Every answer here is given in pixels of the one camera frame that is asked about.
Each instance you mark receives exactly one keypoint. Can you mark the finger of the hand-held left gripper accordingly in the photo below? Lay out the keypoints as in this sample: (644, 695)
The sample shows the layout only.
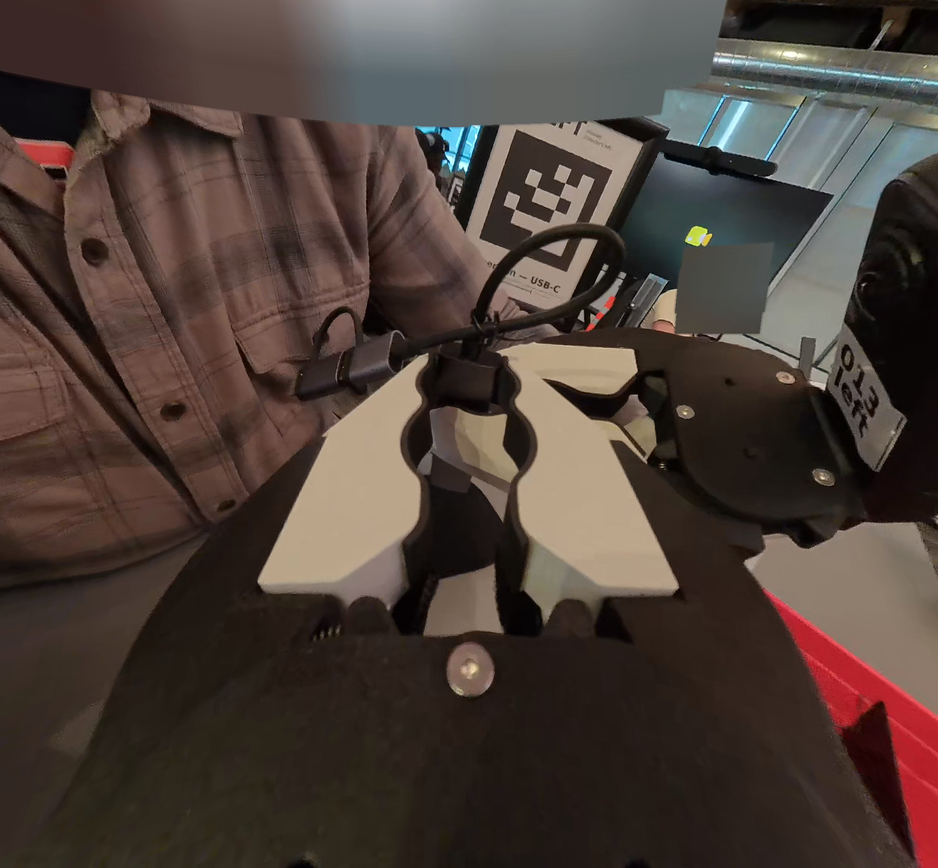
(579, 362)
(634, 432)

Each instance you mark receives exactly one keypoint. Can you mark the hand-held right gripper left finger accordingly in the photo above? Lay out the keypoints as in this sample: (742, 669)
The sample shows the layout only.
(344, 516)

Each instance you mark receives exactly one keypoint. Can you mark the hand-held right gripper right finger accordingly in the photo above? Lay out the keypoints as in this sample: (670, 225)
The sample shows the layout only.
(586, 516)

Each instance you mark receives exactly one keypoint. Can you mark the grey usb hub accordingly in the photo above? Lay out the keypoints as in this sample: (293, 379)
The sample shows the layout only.
(469, 381)

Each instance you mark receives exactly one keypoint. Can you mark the red plastic bin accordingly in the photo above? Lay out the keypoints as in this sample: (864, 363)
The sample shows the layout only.
(916, 751)

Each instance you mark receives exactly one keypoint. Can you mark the person's left forearm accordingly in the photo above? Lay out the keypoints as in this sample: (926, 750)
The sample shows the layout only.
(418, 223)

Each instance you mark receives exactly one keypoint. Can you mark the printed marker sign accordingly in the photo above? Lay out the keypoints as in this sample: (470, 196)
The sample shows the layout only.
(557, 179)

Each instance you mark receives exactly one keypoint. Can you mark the black monitor light bar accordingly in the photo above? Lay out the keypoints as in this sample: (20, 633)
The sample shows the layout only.
(718, 159)

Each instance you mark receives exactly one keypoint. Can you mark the person's plaid shirt torso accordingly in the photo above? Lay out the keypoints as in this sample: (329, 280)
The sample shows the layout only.
(183, 296)

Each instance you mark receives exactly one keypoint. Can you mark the silver ceiling ducts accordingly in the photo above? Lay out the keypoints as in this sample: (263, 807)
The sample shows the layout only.
(828, 66)

